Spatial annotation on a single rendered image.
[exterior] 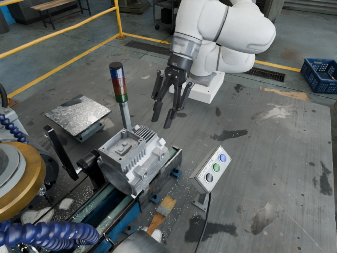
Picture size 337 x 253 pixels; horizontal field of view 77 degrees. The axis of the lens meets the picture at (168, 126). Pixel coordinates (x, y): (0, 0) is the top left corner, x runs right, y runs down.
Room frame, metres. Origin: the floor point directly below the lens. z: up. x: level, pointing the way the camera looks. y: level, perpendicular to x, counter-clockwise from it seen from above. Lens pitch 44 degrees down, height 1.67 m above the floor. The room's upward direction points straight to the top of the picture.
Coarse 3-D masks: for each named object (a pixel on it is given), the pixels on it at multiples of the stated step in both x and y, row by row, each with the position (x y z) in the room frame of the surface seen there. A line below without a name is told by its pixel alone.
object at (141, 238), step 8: (136, 232) 0.20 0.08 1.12; (144, 232) 0.21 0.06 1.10; (128, 240) 0.17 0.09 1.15; (136, 240) 0.17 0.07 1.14; (144, 240) 0.18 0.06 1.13; (152, 240) 0.18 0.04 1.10; (112, 248) 0.15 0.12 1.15; (120, 248) 0.15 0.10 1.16; (128, 248) 0.15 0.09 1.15; (136, 248) 0.15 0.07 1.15; (144, 248) 0.16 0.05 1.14; (152, 248) 0.16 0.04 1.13; (160, 248) 0.17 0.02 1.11
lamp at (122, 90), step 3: (114, 87) 0.84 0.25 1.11; (117, 87) 0.83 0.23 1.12; (120, 87) 0.84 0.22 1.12; (123, 87) 0.84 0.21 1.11; (114, 90) 0.85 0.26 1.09; (117, 90) 0.83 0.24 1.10; (120, 90) 0.84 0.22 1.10; (123, 90) 0.84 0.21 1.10; (126, 90) 0.86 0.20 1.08; (117, 93) 0.84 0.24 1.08; (120, 93) 0.84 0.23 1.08; (123, 93) 0.84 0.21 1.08
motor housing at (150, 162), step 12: (132, 132) 0.61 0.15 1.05; (144, 132) 0.55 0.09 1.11; (156, 144) 0.53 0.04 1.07; (144, 156) 0.47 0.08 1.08; (156, 156) 0.48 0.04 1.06; (168, 156) 0.52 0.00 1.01; (108, 168) 0.48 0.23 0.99; (132, 168) 0.42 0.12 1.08; (156, 168) 0.46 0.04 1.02; (120, 180) 0.45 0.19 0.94; (132, 180) 0.39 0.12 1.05; (144, 180) 0.40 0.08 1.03; (132, 192) 0.37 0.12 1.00
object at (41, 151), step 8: (0, 136) 0.49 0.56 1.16; (8, 136) 0.50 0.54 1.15; (32, 144) 0.49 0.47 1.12; (40, 152) 0.45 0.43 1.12; (48, 152) 0.48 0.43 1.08; (48, 160) 0.46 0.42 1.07; (56, 160) 0.48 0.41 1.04; (48, 168) 0.44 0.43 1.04; (56, 168) 0.46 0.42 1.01; (48, 176) 0.43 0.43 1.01; (56, 176) 0.45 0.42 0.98; (48, 184) 0.37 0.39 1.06; (48, 192) 0.41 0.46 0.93; (32, 200) 0.36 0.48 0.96; (40, 200) 0.38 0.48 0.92; (24, 208) 0.34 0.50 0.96
